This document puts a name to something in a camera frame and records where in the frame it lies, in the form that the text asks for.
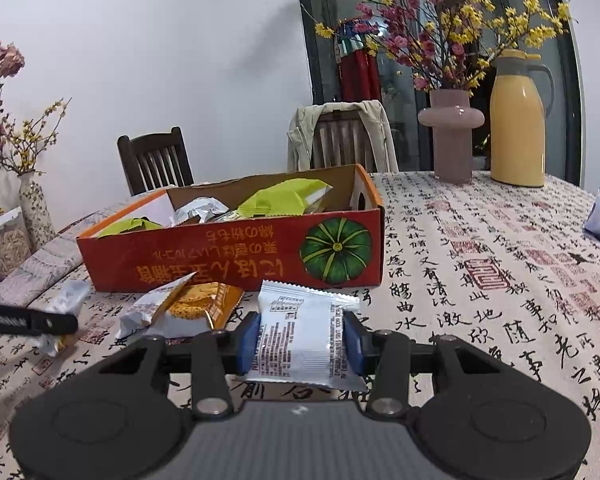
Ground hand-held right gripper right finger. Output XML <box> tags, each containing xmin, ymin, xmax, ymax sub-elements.
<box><xmin>343</xmin><ymin>311</ymin><xmax>504</xmax><ymax>421</ymax></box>

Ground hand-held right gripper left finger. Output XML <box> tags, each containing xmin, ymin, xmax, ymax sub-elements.
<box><xmin>96</xmin><ymin>311</ymin><xmax>262</xmax><ymax>421</ymax></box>

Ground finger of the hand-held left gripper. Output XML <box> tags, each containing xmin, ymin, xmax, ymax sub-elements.
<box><xmin>0</xmin><ymin>301</ymin><xmax>79</xmax><ymax>337</ymax></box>

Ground white snack packet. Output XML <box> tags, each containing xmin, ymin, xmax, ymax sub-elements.
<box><xmin>235</xmin><ymin>280</ymin><xmax>369</xmax><ymax>394</ymax></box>
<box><xmin>45</xmin><ymin>280</ymin><xmax>92</xmax><ymax>357</ymax></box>

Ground red cardboard box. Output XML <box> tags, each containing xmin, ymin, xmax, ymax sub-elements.
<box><xmin>76</xmin><ymin>163</ymin><xmax>385</xmax><ymax>294</ymax></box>

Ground lime green snack packet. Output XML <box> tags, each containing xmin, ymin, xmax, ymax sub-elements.
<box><xmin>97</xmin><ymin>217</ymin><xmax>165</xmax><ymax>238</ymax></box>
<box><xmin>237</xmin><ymin>179</ymin><xmax>334</xmax><ymax>219</ymax></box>

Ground gold snack packet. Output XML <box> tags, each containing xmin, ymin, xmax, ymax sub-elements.
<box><xmin>34</xmin><ymin>333</ymin><xmax>77</xmax><ymax>357</ymax></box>

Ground orange snack packet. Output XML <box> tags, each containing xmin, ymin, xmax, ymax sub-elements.
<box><xmin>167</xmin><ymin>282</ymin><xmax>246</xmax><ymax>332</ymax></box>

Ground clear lidded food container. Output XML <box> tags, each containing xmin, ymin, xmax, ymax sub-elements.
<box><xmin>0</xmin><ymin>207</ymin><xmax>34</xmax><ymax>282</ymax></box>

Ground cracker snack packet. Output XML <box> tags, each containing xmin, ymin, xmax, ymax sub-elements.
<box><xmin>117</xmin><ymin>272</ymin><xmax>199</xmax><ymax>340</ymax></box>

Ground small floral ceramic vase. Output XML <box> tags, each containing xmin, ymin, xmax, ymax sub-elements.
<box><xmin>18</xmin><ymin>171</ymin><xmax>56</xmax><ymax>249</ymax></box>

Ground clear silver snack packet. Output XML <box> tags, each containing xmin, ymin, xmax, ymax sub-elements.
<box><xmin>198</xmin><ymin>209</ymin><xmax>242</xmax><ymax>225</ymax></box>

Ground dark wooden chair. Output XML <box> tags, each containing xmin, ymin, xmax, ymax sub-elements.
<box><xmin>117</xmin><ymin>126</ymin><xmax>195</xmax><ymax>197</ymax></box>

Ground brown slatted wooden chair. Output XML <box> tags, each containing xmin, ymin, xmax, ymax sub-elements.
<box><xmin>310</xmin><ymin>109</ymin><xmax>380</xmax><ymax>172</ymax></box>

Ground dark framed glass door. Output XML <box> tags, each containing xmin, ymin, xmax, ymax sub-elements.
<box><xmin>295</xmin><ymin>0</ymin><xmax>584</xmax><ymax>187</ymax></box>

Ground beige jacket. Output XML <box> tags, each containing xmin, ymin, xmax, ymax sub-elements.
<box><xmin>286</xmin><ymin>100</ymin><xmax>400</xmax><ymax>174</ymax></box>

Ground dried pink rose bouquet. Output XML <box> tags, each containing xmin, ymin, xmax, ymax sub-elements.
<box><xmin>0</xmin><ymin>40</ymin><xmax>27</xmax><ymax>161</ymax></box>

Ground red and blue hanging garment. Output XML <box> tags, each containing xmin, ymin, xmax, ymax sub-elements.
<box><xmin>336</xmin><ymin>17</ymin><xmax>384</xmax><ymax>104</ymax></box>

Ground yellow thermos jug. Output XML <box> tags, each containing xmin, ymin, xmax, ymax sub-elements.
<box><xmin>488</xmin><ymin>49</ymin><xmax>556</xmax><ymax>189</ymax></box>

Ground yellow and pink blossom branches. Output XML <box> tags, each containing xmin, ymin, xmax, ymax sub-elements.
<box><xmin>300</xmin><ymin>0</ymin><xmax>576</xmax><ymax>96</ymax></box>

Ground mauve ring-shaped vase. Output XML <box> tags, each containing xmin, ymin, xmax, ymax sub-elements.
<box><xmin>417</xmin><ymin>89</ymin><xmax>485</xmax><ymax>185</ymax></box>

